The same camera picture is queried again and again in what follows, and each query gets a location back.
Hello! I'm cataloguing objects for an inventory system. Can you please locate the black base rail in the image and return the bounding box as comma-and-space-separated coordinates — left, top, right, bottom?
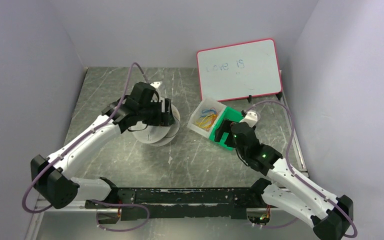
84, 187, 266, 221

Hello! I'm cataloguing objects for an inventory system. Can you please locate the colourful wire bundle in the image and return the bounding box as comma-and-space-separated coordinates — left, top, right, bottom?
194, 105, 222, 131

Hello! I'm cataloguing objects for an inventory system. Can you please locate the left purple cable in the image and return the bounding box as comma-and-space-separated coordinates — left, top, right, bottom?
21, 61, 150, 215

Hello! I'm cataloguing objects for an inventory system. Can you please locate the green plastic bin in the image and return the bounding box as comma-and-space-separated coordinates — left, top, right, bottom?
209, 106, 244, 151

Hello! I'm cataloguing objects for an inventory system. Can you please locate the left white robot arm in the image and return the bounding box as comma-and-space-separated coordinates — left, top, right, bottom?
30, 81, 180, 209

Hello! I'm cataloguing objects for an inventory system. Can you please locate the white filament spool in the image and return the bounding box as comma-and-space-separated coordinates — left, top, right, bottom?
129, 104, 181, 147

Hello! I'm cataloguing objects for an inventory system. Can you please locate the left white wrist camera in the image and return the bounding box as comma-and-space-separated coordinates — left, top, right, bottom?
150, 81, 164, 91

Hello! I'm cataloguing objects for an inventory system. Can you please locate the red framed whiteboard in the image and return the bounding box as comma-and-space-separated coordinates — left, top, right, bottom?
196, 38, 283, 102

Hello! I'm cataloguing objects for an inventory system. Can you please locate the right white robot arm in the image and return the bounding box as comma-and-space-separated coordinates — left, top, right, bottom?
214, 120, 356, 240

